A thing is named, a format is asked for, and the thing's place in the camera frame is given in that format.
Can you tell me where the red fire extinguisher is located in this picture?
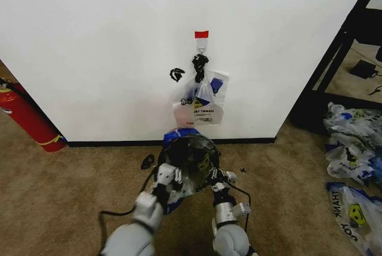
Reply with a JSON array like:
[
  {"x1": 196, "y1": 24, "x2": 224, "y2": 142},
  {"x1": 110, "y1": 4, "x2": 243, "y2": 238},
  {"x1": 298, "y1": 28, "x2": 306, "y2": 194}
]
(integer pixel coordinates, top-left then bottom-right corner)
[{"x1": 0, "y1": 77, "x2": 67, "y2": 153}]

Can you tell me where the black metal shelf frame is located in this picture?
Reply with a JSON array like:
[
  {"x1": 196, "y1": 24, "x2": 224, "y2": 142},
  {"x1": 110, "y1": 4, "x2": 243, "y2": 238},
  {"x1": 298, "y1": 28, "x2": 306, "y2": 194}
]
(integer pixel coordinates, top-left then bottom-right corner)
[{"x1": 289, "y1": 0, "x2": 382, "y2": 135}]

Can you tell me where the clear blue printed garbage bag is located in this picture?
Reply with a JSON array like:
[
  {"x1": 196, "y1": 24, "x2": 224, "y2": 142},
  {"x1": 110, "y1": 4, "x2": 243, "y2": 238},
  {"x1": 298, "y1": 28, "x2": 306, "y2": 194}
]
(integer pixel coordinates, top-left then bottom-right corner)
[{"x1": 158, "y1": 127, "x2": 221, "y2": 215}]

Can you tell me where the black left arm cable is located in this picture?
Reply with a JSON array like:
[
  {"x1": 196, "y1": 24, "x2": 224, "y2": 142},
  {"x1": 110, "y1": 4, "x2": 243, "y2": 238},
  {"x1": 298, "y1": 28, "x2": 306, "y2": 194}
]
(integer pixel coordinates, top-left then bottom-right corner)
[{"x1": 99, "y1": 169, "x2": 159, "y2": 240}]

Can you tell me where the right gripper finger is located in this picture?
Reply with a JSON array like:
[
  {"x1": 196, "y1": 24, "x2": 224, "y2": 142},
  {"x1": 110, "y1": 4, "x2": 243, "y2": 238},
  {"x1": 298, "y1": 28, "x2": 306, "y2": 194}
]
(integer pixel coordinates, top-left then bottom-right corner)
[
  {"x1": 208, "y1": 166, "x2": 222, "y2": 187},
  {"x1": 222, "y1": 170, "x2": 239, "y2": 184}
]

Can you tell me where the white adhesive wall hook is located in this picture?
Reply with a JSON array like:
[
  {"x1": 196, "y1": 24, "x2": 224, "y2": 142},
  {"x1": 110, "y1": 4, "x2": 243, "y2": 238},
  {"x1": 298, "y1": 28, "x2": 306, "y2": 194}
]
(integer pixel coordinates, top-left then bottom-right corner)
[{"x1": 195, "y1": 38, "x2": 210, "y2": 54}]

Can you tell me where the black knotted plastic strip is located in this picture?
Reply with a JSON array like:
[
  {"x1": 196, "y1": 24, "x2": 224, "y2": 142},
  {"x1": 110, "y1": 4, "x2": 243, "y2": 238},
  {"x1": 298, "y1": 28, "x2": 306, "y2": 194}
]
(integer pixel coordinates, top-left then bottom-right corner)
[{"x1": 190, "y1": 53, "x2": 210, "y2": 84}]

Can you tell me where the white sheet with blue print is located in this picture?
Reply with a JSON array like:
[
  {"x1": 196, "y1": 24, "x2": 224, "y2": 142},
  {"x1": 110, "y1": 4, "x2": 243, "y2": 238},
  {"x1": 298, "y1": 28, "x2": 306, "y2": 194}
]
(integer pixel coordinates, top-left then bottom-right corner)
[{"x1": 208, "y1": 70, "x2": 230, "y2": 101}]

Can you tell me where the black torn plastic scrap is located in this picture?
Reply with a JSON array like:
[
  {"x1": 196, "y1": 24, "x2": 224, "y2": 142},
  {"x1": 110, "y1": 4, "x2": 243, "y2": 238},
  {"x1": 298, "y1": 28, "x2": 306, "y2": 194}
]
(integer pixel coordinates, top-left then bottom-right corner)
[{"x1": 169, "y1": 67, "x2": 186, "y2": 84}]

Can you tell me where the smiley thank you plastic bag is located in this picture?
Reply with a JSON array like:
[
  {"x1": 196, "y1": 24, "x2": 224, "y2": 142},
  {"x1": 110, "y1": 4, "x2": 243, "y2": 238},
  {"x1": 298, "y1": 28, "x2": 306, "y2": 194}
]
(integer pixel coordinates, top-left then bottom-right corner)
[{"x1": 326, "y1": 180, "x2": 382, "y2": 256}]

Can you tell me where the crumpled plastic bag pile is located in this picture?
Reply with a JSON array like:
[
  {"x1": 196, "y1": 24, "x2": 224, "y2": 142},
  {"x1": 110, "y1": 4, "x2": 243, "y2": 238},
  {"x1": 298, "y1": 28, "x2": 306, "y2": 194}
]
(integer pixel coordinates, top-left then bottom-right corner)
[{"x1": 323, "y1": 101, "x2": 382, "y2": 187}]

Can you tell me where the black plastic floor scrap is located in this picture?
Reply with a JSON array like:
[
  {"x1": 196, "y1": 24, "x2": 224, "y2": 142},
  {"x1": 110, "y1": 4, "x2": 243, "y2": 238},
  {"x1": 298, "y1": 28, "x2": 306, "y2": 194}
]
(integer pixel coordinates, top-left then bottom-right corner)
[{"x1": 139, "y1": 154, "x2": 155, "y2": 171}]

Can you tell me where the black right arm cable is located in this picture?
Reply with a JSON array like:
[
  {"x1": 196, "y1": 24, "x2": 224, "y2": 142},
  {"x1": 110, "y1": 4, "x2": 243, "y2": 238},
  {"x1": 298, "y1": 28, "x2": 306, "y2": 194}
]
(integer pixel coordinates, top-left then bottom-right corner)
[{"x1": 228, "y1": 178, "x2": 252, "y2": 235}]

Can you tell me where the black power adapter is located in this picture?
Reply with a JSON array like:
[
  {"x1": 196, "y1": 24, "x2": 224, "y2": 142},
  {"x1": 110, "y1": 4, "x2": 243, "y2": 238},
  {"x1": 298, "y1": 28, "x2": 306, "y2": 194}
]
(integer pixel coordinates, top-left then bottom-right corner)
[{"x1": 349, "y1": 59, "x2": 380, "y2": 79}]

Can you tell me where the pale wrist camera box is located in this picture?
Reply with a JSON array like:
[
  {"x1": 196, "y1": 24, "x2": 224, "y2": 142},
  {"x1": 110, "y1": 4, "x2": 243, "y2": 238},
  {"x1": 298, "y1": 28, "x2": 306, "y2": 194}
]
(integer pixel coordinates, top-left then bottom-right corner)
[{"x1": 156, "y1": 163, "x2": 176, "y2": 186}]

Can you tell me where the white printed hanging plastic bag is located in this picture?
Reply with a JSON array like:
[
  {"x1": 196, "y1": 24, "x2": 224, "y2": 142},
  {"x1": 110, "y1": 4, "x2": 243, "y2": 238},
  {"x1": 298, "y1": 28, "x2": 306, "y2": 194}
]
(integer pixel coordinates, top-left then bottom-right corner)
[{"x1": 172, "y1": 73, "x2": 225, "y2": 127}]

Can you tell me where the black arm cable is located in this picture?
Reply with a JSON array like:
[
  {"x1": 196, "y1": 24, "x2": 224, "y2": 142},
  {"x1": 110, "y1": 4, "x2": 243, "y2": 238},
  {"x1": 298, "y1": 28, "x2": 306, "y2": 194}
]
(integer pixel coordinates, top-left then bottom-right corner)
[
  {"x1": 228, "y1": 178, "x2": 252, "y2": 235},
  {"x1": 99, "y1": 169, "x2": 159, "y2": 240}
]

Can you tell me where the black adapter cable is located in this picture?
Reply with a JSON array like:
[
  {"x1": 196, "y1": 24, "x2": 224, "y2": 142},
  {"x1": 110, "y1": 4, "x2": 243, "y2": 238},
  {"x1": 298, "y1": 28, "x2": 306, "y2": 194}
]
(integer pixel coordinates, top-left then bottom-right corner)
[{"x1": 368, "y1": 72, "x2": 382, "y2": 96}]

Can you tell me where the black round trash bin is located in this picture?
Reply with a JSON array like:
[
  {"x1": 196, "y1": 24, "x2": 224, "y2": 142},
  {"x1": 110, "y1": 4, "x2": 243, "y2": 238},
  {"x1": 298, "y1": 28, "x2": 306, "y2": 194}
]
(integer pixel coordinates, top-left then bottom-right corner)
[{"x1": 156, "y1": 135, "x2": 221, "y2": 193}]

